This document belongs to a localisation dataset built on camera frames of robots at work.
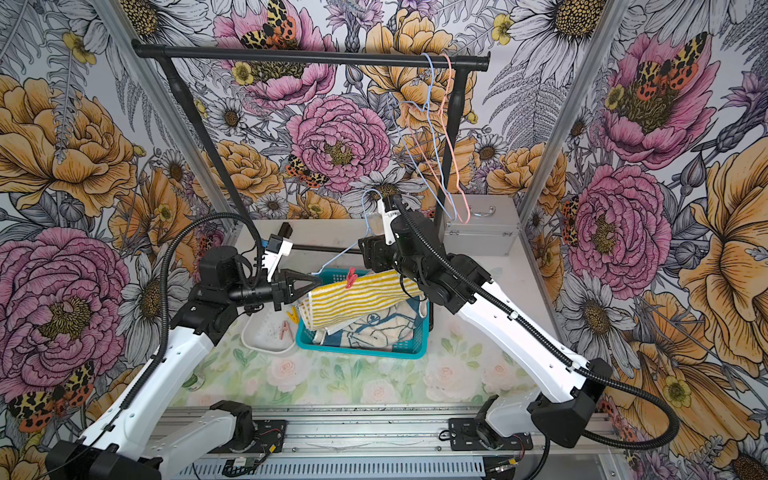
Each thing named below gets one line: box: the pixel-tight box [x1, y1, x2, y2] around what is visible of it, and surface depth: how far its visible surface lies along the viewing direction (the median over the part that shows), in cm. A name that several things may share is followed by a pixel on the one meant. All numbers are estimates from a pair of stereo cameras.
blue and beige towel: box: [312, 296, 427, 348], surface depth 85 cm
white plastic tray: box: [241, 302, 298, 354], surface depth 93 cm
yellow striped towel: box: [298, 270, 423, 331], surface depth 76 cm
